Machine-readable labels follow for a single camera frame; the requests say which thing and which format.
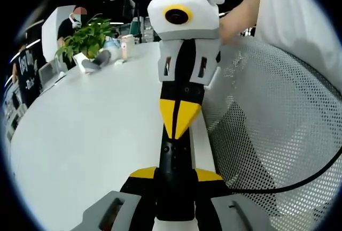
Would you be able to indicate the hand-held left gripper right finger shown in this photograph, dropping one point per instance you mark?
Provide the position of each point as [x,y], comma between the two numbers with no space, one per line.
[213,188]

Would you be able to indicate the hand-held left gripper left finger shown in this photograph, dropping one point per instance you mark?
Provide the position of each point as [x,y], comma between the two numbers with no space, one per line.
[133,188]

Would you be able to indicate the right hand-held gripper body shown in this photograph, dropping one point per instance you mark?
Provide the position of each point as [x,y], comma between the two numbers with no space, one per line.
[200,19]

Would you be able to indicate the green desk partition row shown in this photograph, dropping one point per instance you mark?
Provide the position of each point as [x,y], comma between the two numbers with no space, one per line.
[144,30]

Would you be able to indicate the small white object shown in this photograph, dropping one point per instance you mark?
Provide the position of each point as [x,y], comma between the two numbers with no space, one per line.
[119,62]

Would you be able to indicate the black monitor on stand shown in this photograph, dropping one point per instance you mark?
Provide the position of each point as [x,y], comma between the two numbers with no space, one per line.
[129,5]

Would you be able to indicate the small beige bottle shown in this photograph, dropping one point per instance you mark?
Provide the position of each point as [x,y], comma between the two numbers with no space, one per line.
[127,46]

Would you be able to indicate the grey mesh chair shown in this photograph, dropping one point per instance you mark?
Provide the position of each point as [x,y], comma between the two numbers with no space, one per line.
[280,108]

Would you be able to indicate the person's white shirt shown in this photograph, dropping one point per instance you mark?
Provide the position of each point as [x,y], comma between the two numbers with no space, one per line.
[294,14]

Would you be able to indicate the green potted plant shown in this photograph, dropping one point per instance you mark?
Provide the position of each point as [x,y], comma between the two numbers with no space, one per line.
[85,38]

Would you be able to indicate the white tissue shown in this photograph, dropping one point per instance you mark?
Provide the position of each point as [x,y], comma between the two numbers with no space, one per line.
[61,75]

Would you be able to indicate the white office chair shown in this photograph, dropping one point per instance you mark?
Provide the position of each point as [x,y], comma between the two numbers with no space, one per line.
[48,73]

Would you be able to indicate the white square pillar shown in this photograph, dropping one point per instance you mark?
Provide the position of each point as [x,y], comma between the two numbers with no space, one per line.
[49,33]

